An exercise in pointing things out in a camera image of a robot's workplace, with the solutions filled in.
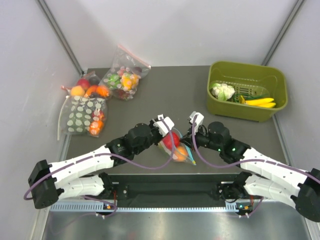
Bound blue zip clear bag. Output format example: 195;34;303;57
158;127;197;166

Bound red zip fruit bag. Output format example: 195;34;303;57
61;71;111;99

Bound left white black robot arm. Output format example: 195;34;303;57
24;117;174;209

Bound pink zip dotted bag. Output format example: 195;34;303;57
100;45;152;101

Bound purple cable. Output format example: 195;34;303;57
23;117;175;218
191;113;320;217

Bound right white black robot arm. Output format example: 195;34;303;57
181;119;320;223

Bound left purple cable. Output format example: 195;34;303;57
23;117;175;218

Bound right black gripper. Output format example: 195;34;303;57
179;122;223;152

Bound olive green plastic bin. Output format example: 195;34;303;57
206;61;288;122

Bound green fake beans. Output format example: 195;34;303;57
231;92;269;103

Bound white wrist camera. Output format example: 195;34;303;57
188;111;205;133
153;114;175;137

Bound grey slotted cable duct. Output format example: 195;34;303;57
50;201;252;213

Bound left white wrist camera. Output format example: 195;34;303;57
153;114;175;137

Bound dark grey table mat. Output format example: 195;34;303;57
66;66;287;174

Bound white fake cauliflower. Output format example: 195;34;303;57
209;83;236;101

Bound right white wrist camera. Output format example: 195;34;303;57
188;111;205;133

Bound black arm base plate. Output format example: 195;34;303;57
84;173;251;201

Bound yellow fake banana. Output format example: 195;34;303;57
242;97;276;108

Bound white dotted zip bag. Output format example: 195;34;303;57
57;96;108;140

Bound orange fake peach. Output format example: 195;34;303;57
174;145;188;162

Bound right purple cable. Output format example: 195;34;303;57
191;113;320;217

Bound red fake apple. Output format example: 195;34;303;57
162;132;180;149

